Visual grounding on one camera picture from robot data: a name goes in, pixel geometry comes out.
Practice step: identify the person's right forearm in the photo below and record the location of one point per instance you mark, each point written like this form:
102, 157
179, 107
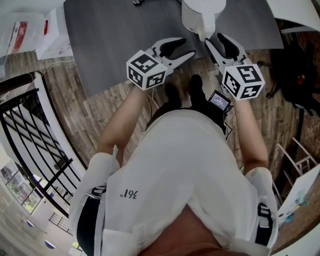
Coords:
250, 135

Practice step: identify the white electric kettle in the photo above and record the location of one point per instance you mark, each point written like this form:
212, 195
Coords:
200, 7

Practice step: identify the person's neck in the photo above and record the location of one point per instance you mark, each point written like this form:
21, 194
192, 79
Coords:
182, 232

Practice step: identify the person's white shirt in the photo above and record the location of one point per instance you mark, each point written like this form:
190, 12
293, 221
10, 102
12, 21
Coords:
175, 162

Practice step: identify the small black display device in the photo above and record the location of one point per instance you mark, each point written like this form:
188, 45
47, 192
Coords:
219, 100

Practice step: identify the black office chair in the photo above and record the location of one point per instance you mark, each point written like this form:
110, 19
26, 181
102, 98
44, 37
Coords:
295, 82

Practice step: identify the white metal rack frame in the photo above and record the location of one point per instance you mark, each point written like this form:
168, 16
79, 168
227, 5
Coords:
287, 156

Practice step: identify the person's left forearm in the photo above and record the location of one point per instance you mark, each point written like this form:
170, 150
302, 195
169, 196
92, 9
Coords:
117, 125

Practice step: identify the person's right shoe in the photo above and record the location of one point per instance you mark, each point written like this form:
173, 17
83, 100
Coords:
197, 85

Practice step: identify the black pole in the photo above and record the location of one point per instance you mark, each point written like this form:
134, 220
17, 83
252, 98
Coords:
300, 125

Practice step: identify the black metal stair railing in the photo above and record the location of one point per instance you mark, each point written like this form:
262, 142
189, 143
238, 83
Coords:
17, 87

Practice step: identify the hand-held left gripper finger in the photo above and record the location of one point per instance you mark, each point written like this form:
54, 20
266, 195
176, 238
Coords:
180, 61
170, 45

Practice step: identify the person's shoe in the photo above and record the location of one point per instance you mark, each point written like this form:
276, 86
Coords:
197, 85
172, 93

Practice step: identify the person's left shoe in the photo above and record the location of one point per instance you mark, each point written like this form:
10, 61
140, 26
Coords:
172, 93

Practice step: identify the white desk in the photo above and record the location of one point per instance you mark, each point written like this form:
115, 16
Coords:
292, 10

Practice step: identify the person's right leg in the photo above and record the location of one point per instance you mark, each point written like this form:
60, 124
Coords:
202, 107

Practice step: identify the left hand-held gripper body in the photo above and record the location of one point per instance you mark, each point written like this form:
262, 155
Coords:
146, 70

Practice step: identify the white storage box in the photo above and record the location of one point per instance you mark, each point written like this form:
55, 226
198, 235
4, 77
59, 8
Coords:
53, 37

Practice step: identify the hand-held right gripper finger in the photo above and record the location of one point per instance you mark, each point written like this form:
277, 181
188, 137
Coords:
213, 53
238, 51

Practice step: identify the lower floor window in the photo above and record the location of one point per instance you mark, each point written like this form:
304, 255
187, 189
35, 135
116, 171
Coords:
22, 190

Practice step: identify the person's left leg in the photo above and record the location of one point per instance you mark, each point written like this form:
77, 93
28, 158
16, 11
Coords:
162, 113

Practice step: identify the white paint-stained board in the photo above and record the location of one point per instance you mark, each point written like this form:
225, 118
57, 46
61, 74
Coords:
302, 190

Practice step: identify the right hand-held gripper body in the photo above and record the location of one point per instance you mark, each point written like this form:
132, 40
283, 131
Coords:
242, 80

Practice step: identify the clear water jug red label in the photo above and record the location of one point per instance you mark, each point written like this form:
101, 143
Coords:
20, 37

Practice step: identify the person's leg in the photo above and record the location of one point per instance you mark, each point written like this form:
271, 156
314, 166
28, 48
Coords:
162, 113
202, 107

